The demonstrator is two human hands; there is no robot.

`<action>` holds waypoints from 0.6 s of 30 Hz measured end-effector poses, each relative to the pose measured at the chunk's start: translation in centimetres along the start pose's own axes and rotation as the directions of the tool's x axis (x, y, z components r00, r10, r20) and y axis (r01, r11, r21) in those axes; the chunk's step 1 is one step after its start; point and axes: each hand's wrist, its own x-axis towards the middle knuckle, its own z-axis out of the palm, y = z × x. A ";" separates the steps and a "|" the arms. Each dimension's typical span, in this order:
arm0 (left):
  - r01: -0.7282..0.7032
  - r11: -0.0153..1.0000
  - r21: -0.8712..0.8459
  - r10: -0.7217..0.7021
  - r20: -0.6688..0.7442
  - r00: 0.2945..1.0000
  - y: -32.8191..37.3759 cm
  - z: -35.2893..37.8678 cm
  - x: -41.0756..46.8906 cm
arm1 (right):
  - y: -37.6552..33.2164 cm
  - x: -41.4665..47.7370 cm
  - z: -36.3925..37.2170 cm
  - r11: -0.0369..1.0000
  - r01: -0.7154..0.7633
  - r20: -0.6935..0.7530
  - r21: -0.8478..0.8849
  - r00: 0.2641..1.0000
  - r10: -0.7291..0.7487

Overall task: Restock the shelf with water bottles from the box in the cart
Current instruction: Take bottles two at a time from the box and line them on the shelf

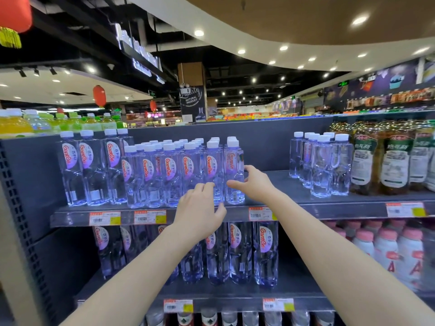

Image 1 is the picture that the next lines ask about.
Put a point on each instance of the person's right hand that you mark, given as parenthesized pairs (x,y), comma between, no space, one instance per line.
(258,186)

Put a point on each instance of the person's left hand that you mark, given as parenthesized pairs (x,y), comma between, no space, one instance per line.
(198,213)

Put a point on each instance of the small clear water bottle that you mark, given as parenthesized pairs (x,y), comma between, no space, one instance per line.
(234,159)

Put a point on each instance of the dark grey metal shelf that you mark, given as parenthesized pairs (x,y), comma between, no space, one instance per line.
(265,145)

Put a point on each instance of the group of small water bottles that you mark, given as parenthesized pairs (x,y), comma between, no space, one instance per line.
(153,186)

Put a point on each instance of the person's left forearm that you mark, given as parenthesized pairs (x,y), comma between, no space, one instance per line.
(132,285)

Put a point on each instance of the person's right forearm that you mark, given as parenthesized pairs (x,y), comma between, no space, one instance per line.
(346,268)

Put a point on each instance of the group of large water bottles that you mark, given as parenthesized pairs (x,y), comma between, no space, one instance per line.
(265,258)
(323,173)

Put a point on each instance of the large clear water bottle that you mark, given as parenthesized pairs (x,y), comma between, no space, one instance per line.
(97,186)
(73,186)
(117,186)
(126,139)

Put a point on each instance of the distant store displays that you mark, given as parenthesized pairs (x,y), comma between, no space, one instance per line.
(244,116)

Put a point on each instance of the black chalkboard sign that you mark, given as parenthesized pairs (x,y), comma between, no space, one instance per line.
(193,108)

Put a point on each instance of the row of red label bottles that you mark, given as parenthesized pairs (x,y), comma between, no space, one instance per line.
(209,319)

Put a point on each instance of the small red paper lantern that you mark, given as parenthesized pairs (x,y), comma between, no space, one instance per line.
(153,105)

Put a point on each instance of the brown square pillar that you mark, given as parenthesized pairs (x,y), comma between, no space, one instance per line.
(192,72)

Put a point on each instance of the group of white pink bottles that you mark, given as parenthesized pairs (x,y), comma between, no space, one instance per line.
(384,251)

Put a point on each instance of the medium red paper lantern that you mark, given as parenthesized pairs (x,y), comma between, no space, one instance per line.
(99,96)

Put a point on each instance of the illuminated store sign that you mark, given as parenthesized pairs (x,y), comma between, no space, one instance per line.
(139,54)

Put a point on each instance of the ceiling air vent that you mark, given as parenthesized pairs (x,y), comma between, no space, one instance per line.
(75,93)

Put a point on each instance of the tiny red paper lantern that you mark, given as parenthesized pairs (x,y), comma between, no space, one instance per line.
(60,110)

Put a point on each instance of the group of recessed ceiling lights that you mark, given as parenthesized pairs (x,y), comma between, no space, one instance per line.
(359,20)

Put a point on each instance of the row of yellow green bottles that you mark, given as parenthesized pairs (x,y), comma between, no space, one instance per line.
(17,127)

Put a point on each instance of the big red paper lantern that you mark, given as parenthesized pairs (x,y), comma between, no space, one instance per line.
(13,10)

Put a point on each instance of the purple wall mural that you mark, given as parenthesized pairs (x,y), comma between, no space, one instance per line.
(384,83)

